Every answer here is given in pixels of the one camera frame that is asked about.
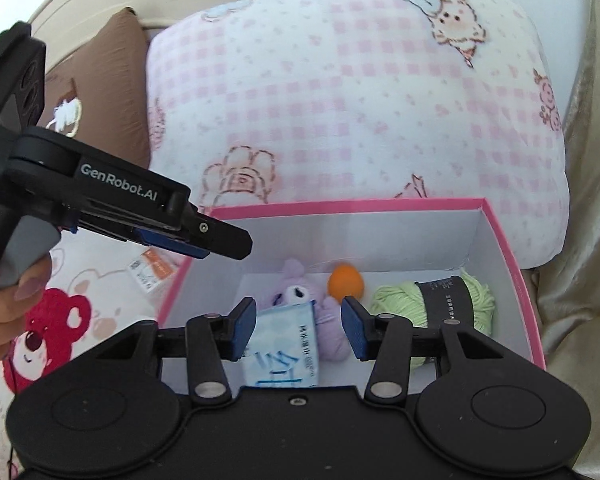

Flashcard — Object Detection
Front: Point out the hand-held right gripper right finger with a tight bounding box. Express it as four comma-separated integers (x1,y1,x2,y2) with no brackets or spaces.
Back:
341,296,506,405

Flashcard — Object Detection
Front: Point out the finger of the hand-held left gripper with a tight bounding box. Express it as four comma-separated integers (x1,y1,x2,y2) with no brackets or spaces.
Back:
180,204,254,261
129,226,209,260

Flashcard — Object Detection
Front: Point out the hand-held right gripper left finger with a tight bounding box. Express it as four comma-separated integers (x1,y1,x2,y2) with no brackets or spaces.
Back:
95,297,257,405

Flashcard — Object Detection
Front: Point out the purple plush toy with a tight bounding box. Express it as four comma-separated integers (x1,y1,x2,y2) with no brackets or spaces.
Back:
272,258,353,362

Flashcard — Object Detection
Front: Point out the clear box with orange label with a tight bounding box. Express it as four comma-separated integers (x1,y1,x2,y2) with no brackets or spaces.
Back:
127,249,177,291

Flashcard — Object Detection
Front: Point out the blue wet wipes packet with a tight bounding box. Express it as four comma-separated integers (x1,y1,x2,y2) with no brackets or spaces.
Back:
240,301,322,390

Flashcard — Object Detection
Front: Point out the orange makeup sponge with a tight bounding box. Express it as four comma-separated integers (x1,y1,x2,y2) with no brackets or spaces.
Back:
328,264,366,300

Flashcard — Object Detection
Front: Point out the green yarn ball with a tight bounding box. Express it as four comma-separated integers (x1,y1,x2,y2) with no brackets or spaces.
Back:
369,267,496,371

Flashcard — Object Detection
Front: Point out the pink cardboard box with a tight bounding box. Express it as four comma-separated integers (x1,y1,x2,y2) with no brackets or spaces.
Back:
152,197,548,396

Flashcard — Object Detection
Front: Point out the person's left hand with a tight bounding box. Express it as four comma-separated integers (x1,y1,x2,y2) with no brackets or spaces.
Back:
0,250,53,367

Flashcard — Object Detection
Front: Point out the brown pillow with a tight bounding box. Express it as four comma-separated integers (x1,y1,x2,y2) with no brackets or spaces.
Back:
37,7,153,171

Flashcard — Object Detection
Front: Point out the pink checkered pillow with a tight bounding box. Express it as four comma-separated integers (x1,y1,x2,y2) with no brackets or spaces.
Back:
145,0,571,270

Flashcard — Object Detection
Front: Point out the golden satin cloth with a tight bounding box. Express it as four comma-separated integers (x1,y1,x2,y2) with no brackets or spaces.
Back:
530,0,600,480

